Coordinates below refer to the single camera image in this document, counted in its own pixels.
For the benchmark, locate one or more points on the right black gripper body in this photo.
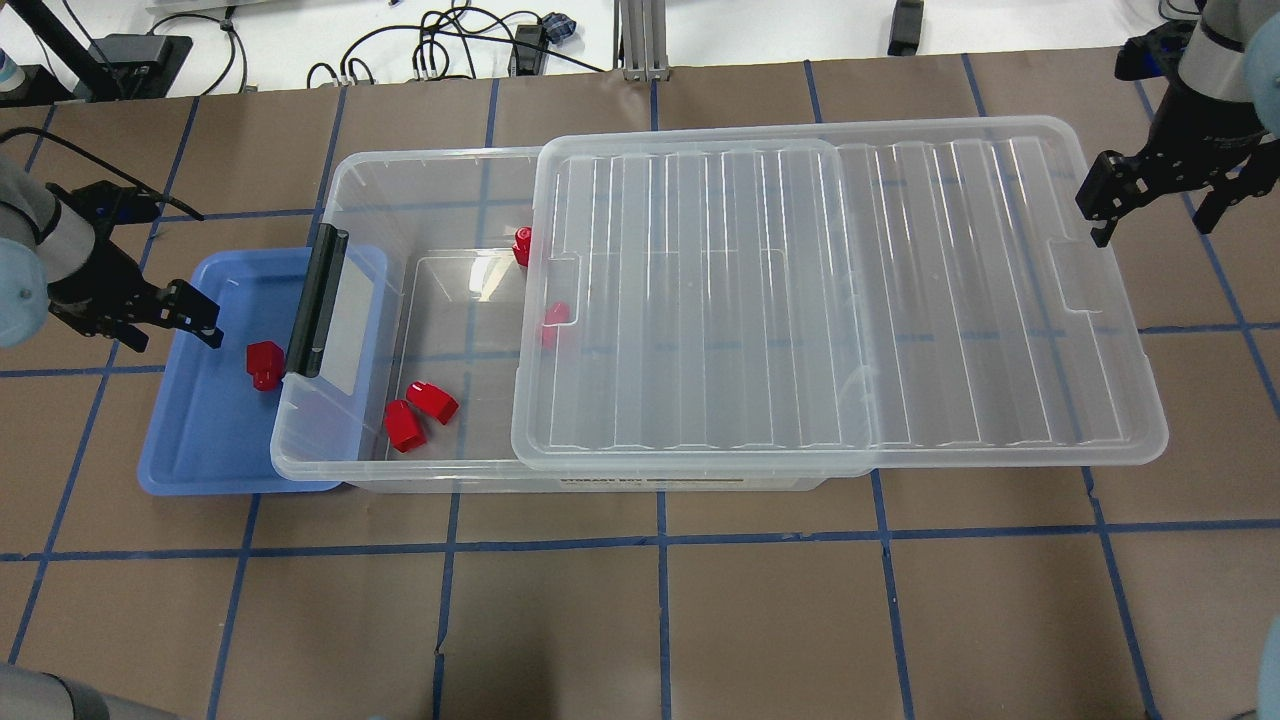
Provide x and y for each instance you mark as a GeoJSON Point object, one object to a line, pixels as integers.
{"type": "Point", "coordinates": [1205, 132]}

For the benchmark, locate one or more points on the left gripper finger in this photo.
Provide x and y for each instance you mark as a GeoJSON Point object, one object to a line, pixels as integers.
{"type": "Point", "coordinates": [195, 313]}
{"type": "Point", "coordinates": [128, 333]}

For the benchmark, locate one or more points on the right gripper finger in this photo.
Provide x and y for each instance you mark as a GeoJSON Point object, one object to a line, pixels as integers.
{"type": "Point", "coordinates": [1104, 223]}
{"type": "Point", "coordinates": [1224, 192]}

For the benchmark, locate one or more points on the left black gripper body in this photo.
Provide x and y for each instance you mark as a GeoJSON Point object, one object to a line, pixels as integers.
{"type": "Point", "coordinates": [93, 282]}

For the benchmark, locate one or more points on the red block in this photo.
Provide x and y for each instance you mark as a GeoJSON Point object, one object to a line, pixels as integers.
{"type": "Point", "coordinates": [432, 401]}
{"type": "Point", "coordinates": [522, 245]}
{"type": "Point", "coordinates": [405, 431]}
{"type": "Point", "coordinates": [555, 319]}
{"type": "Point", "coordinates": [264, 361]}

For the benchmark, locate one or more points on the clear plastic box lid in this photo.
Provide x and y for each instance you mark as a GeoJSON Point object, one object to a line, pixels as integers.
{"type": "Point", "coordinates": [825, 300]}

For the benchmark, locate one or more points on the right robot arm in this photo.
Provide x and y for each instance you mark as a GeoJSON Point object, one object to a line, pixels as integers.
{"type": "Point", "coordinates": [1228, 52]}

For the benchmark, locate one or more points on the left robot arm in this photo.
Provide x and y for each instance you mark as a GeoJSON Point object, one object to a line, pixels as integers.
{"type": "Point", "coordinates": [59, 262]}

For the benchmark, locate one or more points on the clear plastic storage box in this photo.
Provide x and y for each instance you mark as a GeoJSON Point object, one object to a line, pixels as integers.
{"type": "Point", "coordinates": [455, 312]}

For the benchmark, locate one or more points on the blue plastic tray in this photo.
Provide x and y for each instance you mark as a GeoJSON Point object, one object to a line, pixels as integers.
{"type": "Point", "coordinates": [211, 430]}

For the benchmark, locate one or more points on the black power adapter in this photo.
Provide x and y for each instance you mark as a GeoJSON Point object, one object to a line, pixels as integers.
{"type": "Point", "coordinates": [144, 66]}

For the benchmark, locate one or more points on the black device on table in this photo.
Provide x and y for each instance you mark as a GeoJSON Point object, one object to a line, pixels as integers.
{"type": "Point", "coordinates": [906, 27]}

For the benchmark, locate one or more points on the red block top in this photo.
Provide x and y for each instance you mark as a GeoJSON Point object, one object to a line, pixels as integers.
{"type": "Point", "coordinates": [522, 245]}

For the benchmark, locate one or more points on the black box latch handle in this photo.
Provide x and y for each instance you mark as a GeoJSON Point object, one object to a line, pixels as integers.
{"type": "Point", "coordinates": [312, 321]}

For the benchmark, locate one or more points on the aluminium frame post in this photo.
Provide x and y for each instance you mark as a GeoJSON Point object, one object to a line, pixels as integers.
{"type": "Point", "coordinates": [640, 35]}

